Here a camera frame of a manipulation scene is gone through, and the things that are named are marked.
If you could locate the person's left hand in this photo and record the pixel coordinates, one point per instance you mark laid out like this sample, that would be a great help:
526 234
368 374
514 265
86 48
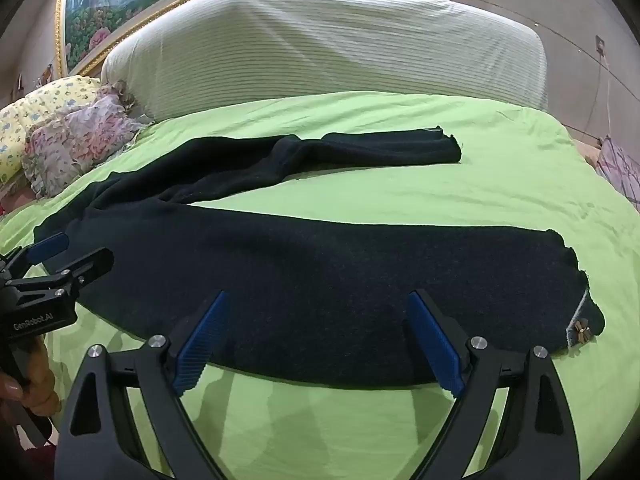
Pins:
37 385

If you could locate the green bed sheet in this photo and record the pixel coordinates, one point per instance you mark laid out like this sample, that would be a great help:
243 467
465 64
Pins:
400 195

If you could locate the pink floral pillow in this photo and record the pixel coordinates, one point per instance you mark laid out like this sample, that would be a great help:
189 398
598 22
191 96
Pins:
85 140

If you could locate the black pants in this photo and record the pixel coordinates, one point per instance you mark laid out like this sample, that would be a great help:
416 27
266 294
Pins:
325 270

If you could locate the white striped headboard cover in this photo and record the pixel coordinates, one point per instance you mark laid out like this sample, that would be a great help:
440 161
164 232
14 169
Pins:
325 45

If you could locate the yellow floral pillow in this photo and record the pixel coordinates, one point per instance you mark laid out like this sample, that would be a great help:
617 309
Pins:
35 110

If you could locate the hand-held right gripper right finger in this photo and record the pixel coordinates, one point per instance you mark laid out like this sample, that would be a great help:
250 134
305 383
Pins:
436 347

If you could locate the wall socket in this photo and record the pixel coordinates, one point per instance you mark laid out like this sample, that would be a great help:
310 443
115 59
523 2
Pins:
599 45

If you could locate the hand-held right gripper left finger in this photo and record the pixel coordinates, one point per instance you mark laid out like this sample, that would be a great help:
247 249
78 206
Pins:
200 347

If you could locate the pink plaid cloth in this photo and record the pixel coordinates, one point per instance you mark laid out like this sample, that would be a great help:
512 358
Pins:
620 170

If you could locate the gold framed landscape painting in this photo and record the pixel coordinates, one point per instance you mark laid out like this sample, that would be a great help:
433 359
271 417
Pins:
100 5

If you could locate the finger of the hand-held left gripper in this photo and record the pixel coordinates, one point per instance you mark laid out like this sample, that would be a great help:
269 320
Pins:
85 267
47 247

